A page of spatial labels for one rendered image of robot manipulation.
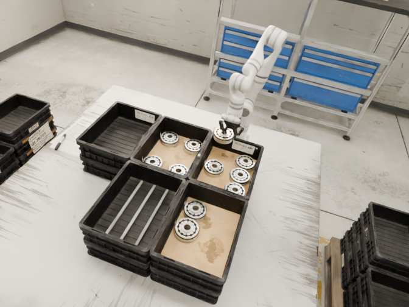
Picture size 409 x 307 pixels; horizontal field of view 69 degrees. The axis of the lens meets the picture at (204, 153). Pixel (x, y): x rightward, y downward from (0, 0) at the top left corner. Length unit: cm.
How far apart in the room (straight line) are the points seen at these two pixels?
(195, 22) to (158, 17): 53
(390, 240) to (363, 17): 261
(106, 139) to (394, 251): 179
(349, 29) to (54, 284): 373
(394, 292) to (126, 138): 174
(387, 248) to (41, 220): 190
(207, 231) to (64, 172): 86
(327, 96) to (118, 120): 227
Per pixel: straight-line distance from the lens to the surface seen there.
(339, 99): 345
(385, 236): 220
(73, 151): 189
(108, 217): 139
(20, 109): 268
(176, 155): 164
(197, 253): 129
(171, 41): 449
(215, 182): 153
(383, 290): 212
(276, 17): 403
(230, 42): 327
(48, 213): 163
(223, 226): 138
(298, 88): 338
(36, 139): 250
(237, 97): 139
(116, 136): 175
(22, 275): 149
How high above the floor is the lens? 197
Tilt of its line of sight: 43 degrees down
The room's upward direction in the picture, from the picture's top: 10 degrees clockwise
